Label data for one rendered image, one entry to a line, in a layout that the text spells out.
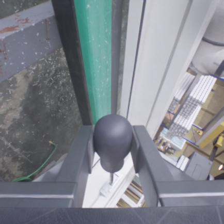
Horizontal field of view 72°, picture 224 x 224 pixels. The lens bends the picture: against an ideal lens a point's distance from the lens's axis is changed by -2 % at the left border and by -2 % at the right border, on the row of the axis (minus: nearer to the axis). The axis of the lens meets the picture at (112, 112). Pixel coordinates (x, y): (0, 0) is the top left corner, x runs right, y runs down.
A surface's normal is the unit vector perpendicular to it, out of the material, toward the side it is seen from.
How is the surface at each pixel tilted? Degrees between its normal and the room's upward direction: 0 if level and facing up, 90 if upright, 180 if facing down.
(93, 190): 90
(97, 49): 0
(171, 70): 90
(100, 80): 0
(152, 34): 90
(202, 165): 90
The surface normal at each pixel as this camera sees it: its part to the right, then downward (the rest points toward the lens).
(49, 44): 0.79, 0.50
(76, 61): -0.61, 0.63
